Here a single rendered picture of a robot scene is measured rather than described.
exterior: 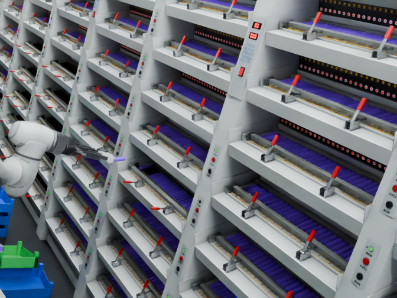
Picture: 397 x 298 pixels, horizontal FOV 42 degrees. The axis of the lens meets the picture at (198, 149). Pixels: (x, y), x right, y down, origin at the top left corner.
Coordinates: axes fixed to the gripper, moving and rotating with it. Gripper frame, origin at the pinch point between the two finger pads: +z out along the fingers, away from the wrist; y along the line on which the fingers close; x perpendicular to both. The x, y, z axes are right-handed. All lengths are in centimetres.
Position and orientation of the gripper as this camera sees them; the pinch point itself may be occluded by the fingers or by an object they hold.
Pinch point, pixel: (105, 156)
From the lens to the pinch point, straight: 224.0
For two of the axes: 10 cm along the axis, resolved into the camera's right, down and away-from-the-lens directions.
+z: 7.4, 2.5, 6.2
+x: -4.1, 9.0, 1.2
